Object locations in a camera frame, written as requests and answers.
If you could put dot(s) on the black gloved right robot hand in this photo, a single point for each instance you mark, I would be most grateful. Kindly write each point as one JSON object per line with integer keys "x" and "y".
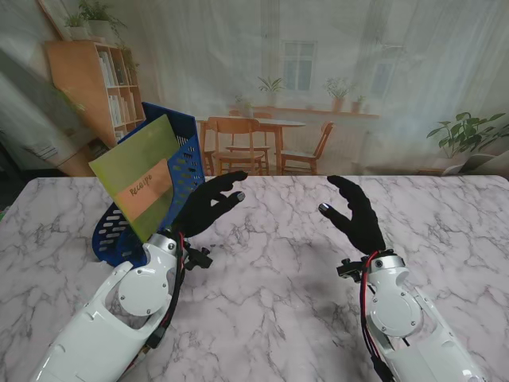
{"x": 360, "y": 223}

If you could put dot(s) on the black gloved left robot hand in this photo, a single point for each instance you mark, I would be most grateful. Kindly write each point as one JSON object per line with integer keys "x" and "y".
{"x": 203, "y": 207}

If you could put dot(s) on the pink paper receipt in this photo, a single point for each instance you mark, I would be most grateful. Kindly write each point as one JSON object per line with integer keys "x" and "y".
{"x": 145, "y": 189}

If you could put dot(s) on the yellow-green translucent file folder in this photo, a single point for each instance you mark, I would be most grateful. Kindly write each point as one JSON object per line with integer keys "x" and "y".
{"x": 143, "y": 147}

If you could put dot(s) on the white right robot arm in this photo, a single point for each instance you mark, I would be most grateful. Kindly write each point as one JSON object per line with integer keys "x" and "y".
{"x": 413, "y": 330}

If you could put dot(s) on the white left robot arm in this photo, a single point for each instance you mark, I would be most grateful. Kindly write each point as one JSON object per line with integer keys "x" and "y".
{"x": 119, "y": 318}

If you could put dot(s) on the blue perforated plastic file rack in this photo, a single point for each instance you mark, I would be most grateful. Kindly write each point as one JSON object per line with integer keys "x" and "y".
{"x": 187, "y": 167}

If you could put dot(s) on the printed room scene backdrop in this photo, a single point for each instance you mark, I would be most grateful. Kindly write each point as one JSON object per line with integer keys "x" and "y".
{"x": 278, "y": 59}

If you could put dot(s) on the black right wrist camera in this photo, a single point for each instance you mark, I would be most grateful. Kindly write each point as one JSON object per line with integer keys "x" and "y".
{"x": 350, "y": 270}

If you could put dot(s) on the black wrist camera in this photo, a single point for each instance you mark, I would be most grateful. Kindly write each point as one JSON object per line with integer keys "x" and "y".
{"x": 350, "y": 270}
{"x": 199, "y": 258}

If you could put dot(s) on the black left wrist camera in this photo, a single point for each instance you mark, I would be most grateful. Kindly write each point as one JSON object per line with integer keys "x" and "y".
{"x": 199, "y": 258}

